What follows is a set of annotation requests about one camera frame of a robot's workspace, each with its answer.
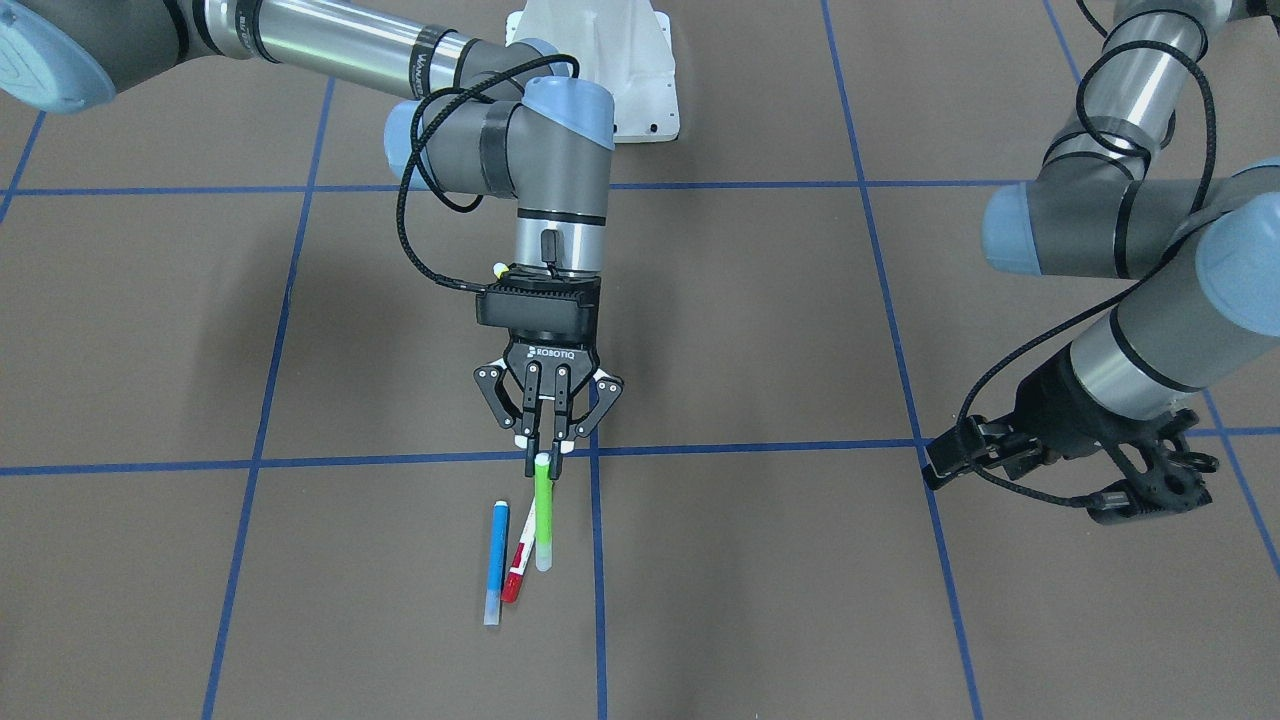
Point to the blue marker pen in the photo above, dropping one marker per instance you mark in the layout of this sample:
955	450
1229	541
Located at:
496	567

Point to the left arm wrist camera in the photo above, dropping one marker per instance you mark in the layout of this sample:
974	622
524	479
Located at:
1162	475

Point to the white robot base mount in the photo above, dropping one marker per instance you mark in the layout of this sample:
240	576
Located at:
624	46

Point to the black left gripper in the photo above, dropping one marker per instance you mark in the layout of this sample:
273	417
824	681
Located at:
1062	411

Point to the brown paper table cover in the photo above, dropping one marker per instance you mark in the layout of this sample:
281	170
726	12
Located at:
247	475

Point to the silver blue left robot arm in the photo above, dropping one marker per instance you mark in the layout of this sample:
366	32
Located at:
1127	190

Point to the red capped white marker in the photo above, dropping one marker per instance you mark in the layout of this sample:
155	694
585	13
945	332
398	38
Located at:
520	562

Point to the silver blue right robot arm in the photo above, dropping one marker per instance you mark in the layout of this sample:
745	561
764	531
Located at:
475	121

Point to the green highlighter pen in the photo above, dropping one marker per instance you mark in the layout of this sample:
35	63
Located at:
544	513

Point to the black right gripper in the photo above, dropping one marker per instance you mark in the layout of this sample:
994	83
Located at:
551	353

